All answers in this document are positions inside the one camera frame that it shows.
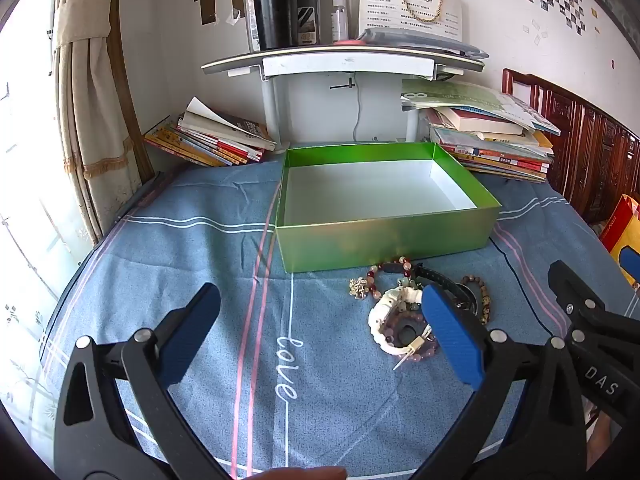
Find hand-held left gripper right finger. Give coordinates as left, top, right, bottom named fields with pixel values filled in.
left=415, top=284, right=588, bottom=480

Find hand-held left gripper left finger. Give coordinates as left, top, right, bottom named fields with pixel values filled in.
left=54, top=282, right=233, bottom=480

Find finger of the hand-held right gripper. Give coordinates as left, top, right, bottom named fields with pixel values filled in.
left=547, top=260, right=640, bottom=356

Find pink bead bracelet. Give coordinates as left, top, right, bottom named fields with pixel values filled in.
left=382, top=310, right=441, bottom=363

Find gold brooch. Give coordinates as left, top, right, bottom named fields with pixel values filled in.
left=348, top=277, right=381, bottom=302

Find green cardboard box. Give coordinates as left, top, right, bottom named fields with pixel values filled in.
left=275, top=141, right=502, bottom=273

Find person's left hand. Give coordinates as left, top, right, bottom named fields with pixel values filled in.
left=262, top=466, right=349, bottom=480

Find yellow and red bag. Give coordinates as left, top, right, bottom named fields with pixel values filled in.
left=597, top=194, right=640, bottom=291

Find blue printed bedsheet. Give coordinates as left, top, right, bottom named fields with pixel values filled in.
left=37, top=152, right=640, bottom=480

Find dark wooden headboard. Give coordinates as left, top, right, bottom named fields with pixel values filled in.
left=501, top=67, right=640, bottom=223

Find stack of thin books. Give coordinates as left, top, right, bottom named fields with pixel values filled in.
left=144, top=96, right=277, bottom=168

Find stack of large books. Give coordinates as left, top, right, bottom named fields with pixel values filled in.
left=400, top=79, right=562, bottom=183

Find frosted window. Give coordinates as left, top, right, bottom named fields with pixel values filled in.
left=0, top=10, right=96, bottom=411

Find beige curtain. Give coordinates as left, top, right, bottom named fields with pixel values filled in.
left=50, top=0, right=151, bottom=246

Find grey plastic folder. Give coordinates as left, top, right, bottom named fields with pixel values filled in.
left=356, top=27, right=488, bottom=58

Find white desk shelf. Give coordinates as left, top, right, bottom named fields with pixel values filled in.
left=201, top=42, right=486, bottom=148

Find beige curtain tie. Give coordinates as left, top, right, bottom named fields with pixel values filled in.
left=52, top=2, right=111, bottom=48

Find black tumbler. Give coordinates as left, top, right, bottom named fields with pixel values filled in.
left=251, top=0, right=298, bottom=52

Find black striped bottle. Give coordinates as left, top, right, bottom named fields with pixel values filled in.
left=297, top=0, right=322, bottom=47

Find white paper bag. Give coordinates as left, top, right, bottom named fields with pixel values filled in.
left=357, top=0, right=463, bottom=43

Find white dropper bottle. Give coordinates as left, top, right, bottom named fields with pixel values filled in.
left=331, top=0, right=349, bottom=43

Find brown bead bracelet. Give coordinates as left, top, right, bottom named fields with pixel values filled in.
left=460, top=275, right=492, bottom=325

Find black cable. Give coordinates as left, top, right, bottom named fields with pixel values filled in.
left=489, top=237, right=568, bottom=336

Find red bead bracelet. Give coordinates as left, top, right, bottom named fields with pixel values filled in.
left=367, top=256, right=416, bottom=296

